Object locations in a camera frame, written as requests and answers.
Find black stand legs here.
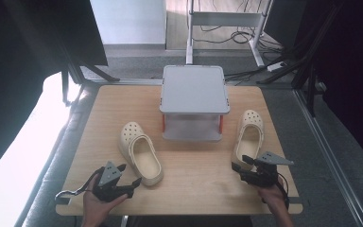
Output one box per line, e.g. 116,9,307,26
60,58,121,107

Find black floor cables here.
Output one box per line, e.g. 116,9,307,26
191,0,286,56

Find black tripod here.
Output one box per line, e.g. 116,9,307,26
256,0,341,118

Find black panel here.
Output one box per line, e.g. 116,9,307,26
3,0,109,68

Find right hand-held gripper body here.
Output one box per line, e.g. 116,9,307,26
240,150,295,189

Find aluminium floor rail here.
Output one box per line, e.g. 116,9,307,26
292,89,363,227

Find person's right hand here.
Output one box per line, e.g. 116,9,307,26
258,183,288,213

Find white power strip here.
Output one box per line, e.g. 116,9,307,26
267,61,286,72

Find white metal stand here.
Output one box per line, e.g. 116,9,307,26
185,0,274,68

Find grey two-tier shoe rack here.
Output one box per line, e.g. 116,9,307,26
159,64,231,142

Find cream clog shoe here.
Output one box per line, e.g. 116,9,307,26
117,121,164,187
231,109,265,172

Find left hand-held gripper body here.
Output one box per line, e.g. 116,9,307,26
92,161,135,203

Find person's left hand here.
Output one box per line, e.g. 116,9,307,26
82,183,129,223

